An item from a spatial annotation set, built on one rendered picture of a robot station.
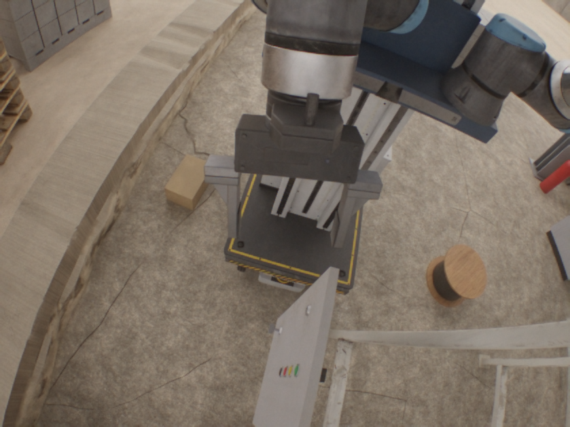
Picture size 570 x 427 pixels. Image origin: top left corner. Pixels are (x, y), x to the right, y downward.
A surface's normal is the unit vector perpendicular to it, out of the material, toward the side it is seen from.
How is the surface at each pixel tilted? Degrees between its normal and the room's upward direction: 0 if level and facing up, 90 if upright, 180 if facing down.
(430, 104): 90
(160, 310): 0
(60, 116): 0
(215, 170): 66
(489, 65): 90
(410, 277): 0
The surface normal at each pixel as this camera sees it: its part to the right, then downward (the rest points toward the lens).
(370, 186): -0.02, 0.59
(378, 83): -0.22, 0.83
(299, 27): -0.33, 0.54
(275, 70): -0.73, 0.35
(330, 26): 0.19, 0.60
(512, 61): -0.43, 0.73
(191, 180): 0.20, -0.47
